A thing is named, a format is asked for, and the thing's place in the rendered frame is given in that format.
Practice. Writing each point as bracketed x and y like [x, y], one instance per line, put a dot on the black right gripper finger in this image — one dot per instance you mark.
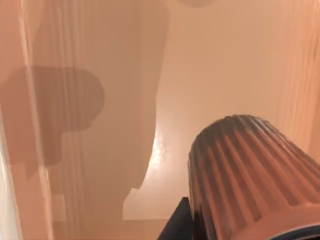
[180, 220]

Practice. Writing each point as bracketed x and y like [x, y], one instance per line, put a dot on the ribbed terracotta plant pot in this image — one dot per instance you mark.
[250, 180]

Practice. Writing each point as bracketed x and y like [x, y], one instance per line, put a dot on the shallow salmon-coloured box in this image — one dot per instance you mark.
[200, 62]

